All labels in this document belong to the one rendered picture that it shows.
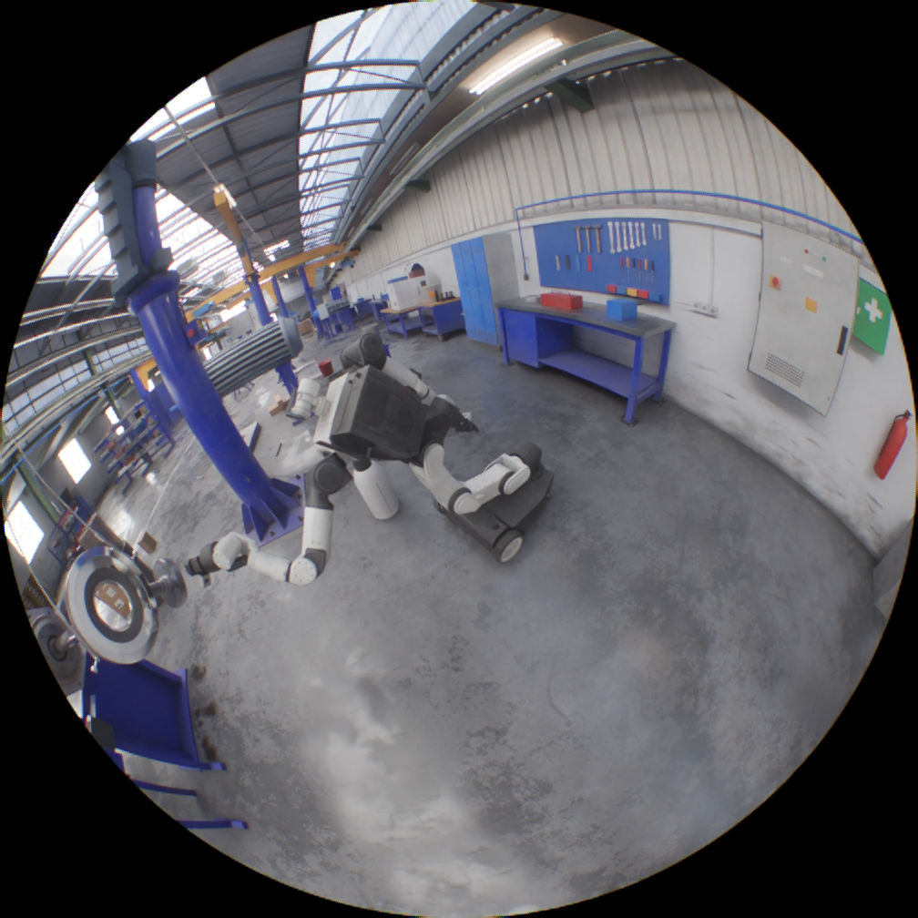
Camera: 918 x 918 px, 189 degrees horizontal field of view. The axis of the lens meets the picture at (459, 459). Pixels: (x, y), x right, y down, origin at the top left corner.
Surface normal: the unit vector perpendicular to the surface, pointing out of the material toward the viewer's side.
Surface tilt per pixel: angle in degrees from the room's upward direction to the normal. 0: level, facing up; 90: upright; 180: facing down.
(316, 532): 51
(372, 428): 74
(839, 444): 90
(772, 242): 90
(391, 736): 0
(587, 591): 0
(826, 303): 90
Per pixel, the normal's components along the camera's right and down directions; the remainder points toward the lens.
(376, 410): 0.77, -0.01
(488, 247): 0.48, 0.49
